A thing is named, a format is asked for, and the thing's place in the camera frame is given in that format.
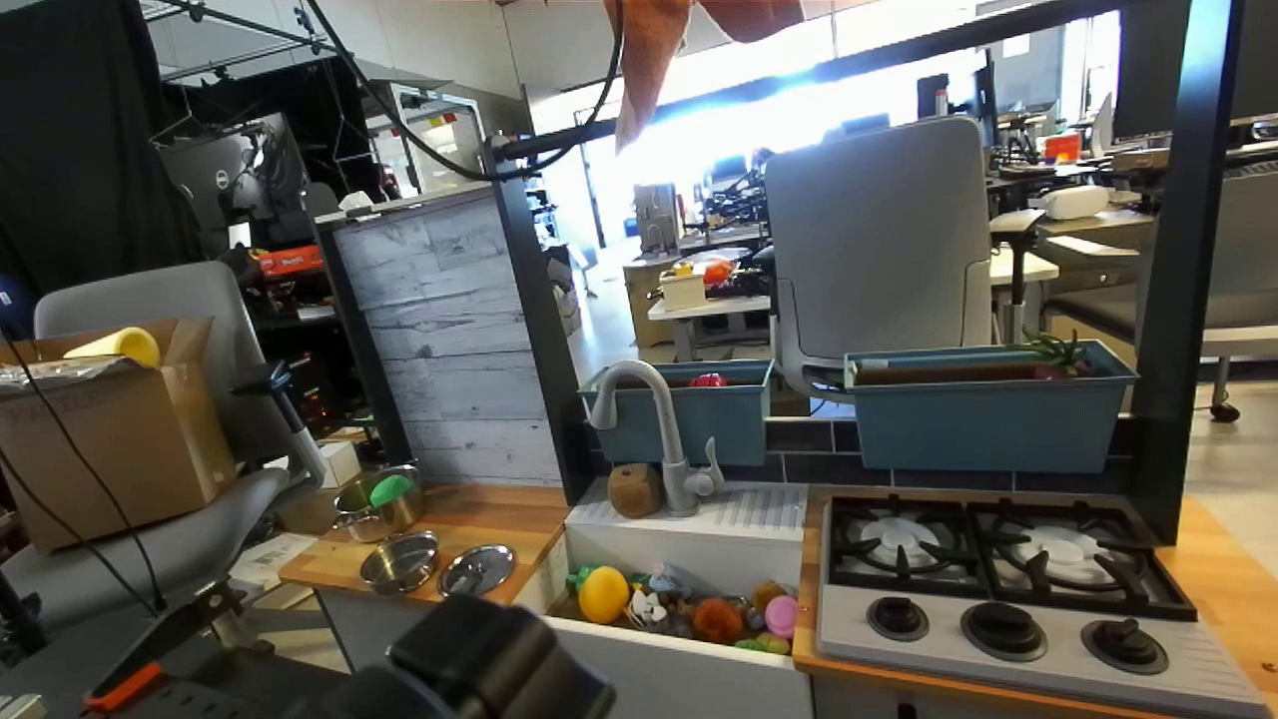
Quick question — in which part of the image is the small steel pot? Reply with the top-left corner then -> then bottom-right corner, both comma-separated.
361,533 -> 441,596

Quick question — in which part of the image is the orange towel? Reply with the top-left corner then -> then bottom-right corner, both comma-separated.
602,0 -> 803,149

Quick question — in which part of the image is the steel pot lid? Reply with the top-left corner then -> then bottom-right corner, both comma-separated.
441,545 -> 518,596

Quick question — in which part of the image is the large steel pot with toys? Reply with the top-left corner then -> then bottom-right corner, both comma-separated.
333,472 -> 420,545

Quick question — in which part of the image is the left teal planter box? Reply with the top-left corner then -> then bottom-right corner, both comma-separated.
600,365 -> 770,469

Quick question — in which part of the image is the teal planter box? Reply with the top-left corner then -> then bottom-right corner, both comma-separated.
600,365 -> 770,469
843,344 -> 1135,474

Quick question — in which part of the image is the grey faucet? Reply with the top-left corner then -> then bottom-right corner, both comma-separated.
585,357 -> 731,518

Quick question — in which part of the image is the white sink basin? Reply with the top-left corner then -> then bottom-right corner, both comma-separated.
518,482 -> 813,719

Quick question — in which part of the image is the grey wood backsplash panel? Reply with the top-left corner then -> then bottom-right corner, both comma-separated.
333,189 -> 558,482

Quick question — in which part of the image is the white chair back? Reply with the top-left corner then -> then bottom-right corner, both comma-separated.
769,116 -> 991,392

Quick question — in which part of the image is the pink toy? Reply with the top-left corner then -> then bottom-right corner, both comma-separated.
763,596 -> 799,641

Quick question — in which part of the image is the right teal planter box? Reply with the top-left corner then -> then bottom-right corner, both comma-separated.
843,344 -> 1135,474

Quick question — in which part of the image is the toy stove top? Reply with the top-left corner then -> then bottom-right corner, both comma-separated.
814,496 -> 1271,719

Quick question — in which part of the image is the grey office chair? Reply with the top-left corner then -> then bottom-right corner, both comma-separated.
0,259 -> 327,634

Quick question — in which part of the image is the cardboard box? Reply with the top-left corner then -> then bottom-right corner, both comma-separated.
0,321 -> 239,550

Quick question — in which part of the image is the black camera mount foreground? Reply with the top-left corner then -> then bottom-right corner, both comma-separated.
79,596 -> 614,719

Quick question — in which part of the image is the black frame rod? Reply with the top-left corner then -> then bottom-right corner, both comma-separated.
493,0 -> 1248,545

